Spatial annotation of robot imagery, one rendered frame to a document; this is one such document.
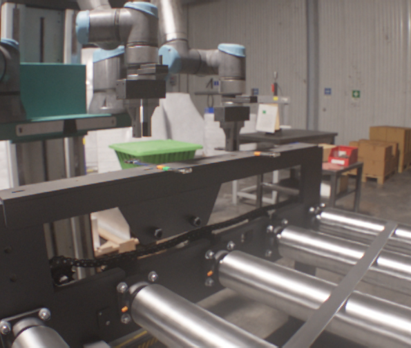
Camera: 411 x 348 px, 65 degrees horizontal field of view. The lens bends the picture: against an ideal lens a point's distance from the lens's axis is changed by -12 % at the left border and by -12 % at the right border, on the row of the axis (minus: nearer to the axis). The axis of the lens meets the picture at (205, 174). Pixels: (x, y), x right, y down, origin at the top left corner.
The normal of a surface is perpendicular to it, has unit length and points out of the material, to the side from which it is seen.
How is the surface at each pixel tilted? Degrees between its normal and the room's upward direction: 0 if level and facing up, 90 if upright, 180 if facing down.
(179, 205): 90
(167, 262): 90
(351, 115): 90
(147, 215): 90
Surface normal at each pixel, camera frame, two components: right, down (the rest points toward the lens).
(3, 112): 0.62, -0.19
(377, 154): -0.68, 0.14
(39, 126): 0.76, 0.13
